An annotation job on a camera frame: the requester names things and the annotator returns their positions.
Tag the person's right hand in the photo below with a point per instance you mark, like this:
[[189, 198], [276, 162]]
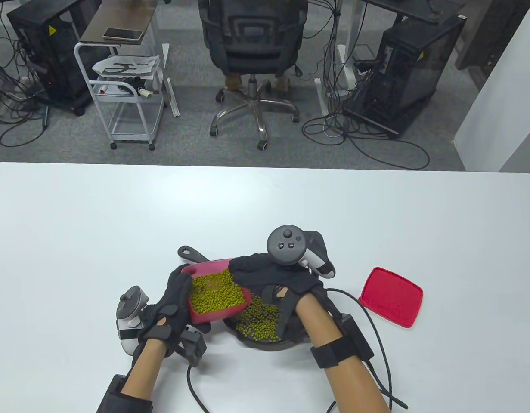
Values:
[[269, 275]]

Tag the person's left hand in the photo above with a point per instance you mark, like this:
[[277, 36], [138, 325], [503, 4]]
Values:
[[170, 309]]

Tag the red plastic container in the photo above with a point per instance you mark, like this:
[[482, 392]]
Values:
[[204, 317]]

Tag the pile of green mung beans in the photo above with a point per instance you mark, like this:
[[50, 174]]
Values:
[[213, 297]]

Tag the black frying pan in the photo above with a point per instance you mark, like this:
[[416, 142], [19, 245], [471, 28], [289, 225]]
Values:
[[196, 254]]

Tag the red container lid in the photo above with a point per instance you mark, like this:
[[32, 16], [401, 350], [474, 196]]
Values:
[[389, 297]]

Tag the person's left forearm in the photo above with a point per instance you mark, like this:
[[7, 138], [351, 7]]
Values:
[[142, 370]]

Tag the person's right forearm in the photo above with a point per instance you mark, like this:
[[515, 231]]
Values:
[[359, 391]]

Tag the grey and white controller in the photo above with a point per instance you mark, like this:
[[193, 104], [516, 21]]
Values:
[[131, 305], [286, 245]]

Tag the black wrist box module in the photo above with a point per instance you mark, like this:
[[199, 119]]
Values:
[[355, 337]]

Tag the white desk leg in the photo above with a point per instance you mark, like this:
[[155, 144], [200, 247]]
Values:
[[172, 94]]

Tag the white device with red mark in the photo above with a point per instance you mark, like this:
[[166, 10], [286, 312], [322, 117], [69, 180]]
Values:
[[114, 89]]

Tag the black office chair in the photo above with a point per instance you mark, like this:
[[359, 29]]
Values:
[[256, 43]]

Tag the black computer tower case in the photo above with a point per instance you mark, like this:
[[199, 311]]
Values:
[[419, 86], [54, 64]]

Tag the white paper with black print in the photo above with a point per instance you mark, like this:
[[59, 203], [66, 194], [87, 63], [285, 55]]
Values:
[[140, 66]]

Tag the white power strip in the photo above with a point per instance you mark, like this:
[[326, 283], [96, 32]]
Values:
[[26, 90]]

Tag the black smartphone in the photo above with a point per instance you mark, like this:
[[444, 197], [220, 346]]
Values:
[[122, 34]]

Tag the white cart with brown top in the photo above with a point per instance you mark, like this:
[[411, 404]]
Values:
[[118, 17]]

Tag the dark desk top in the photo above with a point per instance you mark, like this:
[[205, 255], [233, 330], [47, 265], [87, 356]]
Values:
[[402, 8]]

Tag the dark brown cabinet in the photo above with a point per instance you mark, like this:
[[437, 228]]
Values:
[[488, 34]]

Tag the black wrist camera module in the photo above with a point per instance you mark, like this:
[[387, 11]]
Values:
[[191, 346]]

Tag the white desk frame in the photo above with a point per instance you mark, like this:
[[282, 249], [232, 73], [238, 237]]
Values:
[[321, 101]]

